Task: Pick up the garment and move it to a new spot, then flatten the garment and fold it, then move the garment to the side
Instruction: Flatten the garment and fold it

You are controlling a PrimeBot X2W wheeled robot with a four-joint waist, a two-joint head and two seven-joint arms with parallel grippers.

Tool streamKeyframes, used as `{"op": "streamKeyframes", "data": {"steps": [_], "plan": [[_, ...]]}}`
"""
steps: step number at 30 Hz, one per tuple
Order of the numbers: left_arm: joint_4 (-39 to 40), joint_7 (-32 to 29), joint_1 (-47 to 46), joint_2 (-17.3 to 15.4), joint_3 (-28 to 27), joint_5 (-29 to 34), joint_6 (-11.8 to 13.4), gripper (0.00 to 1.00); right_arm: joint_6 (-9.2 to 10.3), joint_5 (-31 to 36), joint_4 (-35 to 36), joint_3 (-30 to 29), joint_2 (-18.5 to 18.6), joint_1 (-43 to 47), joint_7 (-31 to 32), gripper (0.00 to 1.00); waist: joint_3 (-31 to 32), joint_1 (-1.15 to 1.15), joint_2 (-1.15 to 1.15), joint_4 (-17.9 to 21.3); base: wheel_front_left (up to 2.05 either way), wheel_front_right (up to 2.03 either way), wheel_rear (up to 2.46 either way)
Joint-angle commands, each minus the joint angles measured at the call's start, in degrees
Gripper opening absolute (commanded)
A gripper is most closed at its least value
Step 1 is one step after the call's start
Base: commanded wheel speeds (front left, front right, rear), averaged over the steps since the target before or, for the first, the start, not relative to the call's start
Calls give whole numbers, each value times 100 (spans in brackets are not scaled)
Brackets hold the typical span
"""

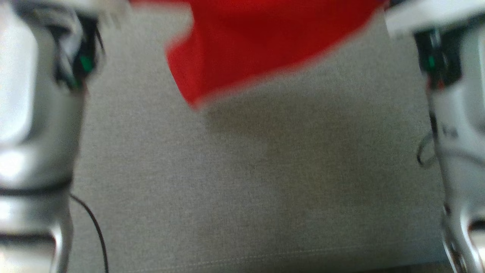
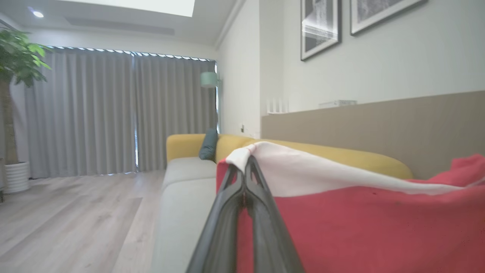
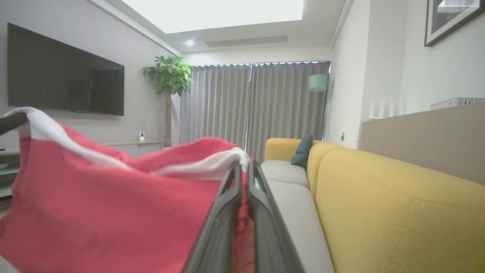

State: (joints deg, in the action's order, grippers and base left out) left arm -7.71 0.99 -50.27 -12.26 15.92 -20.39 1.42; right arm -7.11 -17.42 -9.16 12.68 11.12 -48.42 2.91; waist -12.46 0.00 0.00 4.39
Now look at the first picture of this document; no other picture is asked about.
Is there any red shirt with white trim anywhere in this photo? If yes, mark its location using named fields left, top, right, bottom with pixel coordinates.
left=129, top=0, right=388, bottom=111

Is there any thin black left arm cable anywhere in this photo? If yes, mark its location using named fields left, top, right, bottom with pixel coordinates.
left=69, top=193, right=110, bottom=273

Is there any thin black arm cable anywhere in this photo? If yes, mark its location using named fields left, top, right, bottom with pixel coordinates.
left=416, top=132, right=441, bottom=168
left=69, top=193, right=110, bottom=273

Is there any large grey sofa seat cushion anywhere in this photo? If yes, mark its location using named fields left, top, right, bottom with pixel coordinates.
left=67, top=7, right=451, bottom=273

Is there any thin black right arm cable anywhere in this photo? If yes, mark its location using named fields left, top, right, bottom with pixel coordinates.
left=416, top=132, right=441, bottom=168

